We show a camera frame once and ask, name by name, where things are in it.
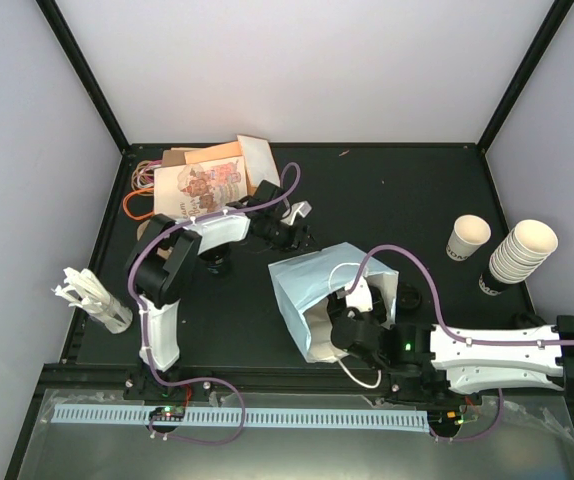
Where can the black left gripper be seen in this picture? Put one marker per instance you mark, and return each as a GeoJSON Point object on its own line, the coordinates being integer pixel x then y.
{"type": "Point", "coordinates": [298, 240]}

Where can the light blue paper bag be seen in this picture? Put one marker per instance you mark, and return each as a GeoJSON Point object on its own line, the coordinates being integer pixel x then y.
{"type": "Point", "coordinates": [305, 285]}

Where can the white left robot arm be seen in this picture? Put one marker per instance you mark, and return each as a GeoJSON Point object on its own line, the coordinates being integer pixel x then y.
{"type": "Point", "coordinates": [161, 264]}

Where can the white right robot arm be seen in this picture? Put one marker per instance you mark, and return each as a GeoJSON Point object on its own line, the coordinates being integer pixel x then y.
{"type": "Point", "coordinates": [431, 364]}

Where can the black coffee cup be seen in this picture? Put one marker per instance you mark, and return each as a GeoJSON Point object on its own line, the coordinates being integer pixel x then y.
{"type": "Point", "coordinates": [217, 260]}

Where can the black cup lid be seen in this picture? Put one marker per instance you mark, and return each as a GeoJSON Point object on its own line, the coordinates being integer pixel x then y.
{"type": "Point", "coordinates": [409, 299]}

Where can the illustrated greeting card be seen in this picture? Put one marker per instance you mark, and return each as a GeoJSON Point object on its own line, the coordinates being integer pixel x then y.
{"type": "Point", "coordinates": [183, 191]}

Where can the brown cardboard sleeve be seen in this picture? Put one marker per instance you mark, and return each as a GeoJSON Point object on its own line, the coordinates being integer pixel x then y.
{"type": "Point", "coordinates": [174, 156]}

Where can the rubber bands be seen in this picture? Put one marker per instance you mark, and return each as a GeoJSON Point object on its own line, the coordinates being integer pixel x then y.
{"type": "Point", "coordinates": [142, 185]}

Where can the stack of white paper cups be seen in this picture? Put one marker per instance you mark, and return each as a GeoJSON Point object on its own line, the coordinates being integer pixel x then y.
{"type": "Point", "coordinates": [520, 254]}

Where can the white plastic cutlery pile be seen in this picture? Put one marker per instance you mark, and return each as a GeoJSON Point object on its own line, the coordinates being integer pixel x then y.
{"type": "Point", "coordinates": [83, 290]}

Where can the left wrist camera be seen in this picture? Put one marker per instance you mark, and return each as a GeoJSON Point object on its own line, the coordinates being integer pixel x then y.
{"type": "Point", "coordinates": [295, 212]}

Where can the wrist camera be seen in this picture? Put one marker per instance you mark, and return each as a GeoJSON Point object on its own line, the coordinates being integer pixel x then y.
{"type": "Point", "coordinates": [360, 298]}
{"type": "Point", "coordinates": [295, 212]}

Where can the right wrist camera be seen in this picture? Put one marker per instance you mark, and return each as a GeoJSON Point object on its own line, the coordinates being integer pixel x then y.
{"type": "Point", "coordinates": [360, 298]}

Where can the light blue cable duct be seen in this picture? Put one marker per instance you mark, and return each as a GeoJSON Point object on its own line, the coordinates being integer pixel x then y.
{"type": "Point", "coordinates": [287, 418]}

